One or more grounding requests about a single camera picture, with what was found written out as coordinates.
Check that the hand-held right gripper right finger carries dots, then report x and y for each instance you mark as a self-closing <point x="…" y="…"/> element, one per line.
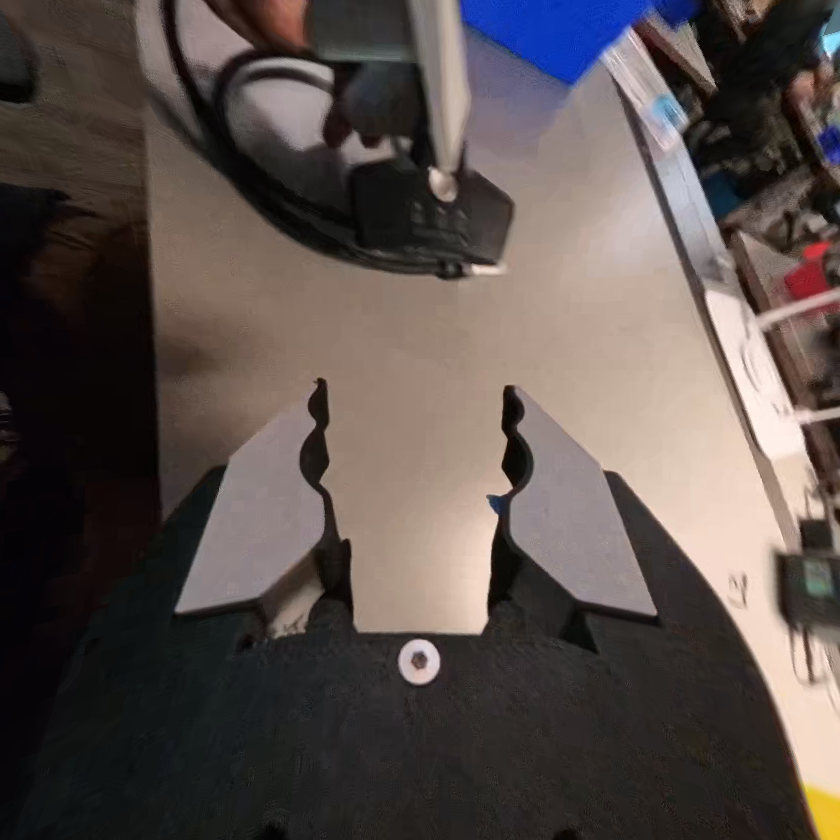
<point x="571" y="538"/>

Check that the person's left hand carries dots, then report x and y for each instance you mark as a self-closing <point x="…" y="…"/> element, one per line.
<point x="262" y="19"/>

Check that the red plastic bin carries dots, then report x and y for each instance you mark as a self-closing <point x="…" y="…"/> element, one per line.
<point x="810" y="275"/>

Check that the grey flat panel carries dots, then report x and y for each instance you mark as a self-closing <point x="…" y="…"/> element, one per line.
<point x="689" y="197"/>

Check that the yellow plastic bin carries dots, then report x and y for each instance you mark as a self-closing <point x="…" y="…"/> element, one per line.
<point x="823" y="814"/>

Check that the clear plastic bag with papers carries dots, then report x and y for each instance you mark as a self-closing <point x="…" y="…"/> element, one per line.
<point x="649" y="98"/>

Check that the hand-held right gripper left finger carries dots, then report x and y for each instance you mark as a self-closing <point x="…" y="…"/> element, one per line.
<point x="262" y="525"/>

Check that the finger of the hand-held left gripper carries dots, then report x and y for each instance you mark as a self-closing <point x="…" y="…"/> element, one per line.
<point x="358" y="29"/>
<point x="443" y="85"/>

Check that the white stand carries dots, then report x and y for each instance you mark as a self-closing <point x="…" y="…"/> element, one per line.
<point x="754" y="374"/>

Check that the blue plastic bin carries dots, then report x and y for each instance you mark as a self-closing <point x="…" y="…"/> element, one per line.
<point x="558" y="33"/>

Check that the grey power bank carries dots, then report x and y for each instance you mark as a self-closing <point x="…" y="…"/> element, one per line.
<point x="810" y="584"/>

